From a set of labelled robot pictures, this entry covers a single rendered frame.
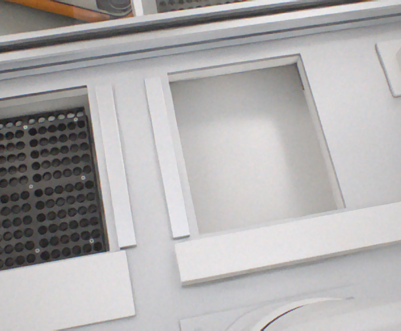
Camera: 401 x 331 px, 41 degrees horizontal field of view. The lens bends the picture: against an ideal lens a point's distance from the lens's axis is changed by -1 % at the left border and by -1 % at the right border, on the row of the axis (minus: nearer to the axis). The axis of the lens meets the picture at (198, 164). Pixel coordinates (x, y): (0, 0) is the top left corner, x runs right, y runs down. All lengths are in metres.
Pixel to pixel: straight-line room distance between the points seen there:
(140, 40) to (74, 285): 0.34
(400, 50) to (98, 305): 0.55
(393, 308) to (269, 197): 0.52
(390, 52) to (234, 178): 0.30
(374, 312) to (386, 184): 0.44
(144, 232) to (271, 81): 0.37
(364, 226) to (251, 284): 0.16
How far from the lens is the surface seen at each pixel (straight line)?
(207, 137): 0.88
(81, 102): 0.91
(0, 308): 0.71
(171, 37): 0.77
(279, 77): 0.94
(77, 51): 0.77
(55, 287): 0.70
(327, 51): 0.85
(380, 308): 0.36
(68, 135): 0.81
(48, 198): 0.79
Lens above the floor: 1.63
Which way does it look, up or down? 70 degrees down
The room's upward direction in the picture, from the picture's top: 7 degrees clockwise
